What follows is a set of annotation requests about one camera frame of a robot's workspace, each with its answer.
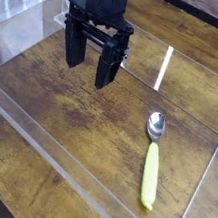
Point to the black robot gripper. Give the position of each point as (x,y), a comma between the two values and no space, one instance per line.
(102,22)

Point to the black strip on table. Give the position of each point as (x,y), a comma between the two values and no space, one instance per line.
(196,12)

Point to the clear acrylic corner bracket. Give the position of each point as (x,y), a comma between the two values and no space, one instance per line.
(60,18)

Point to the clear acrylic enclosure wall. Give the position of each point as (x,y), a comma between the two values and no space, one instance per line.
(70,150)

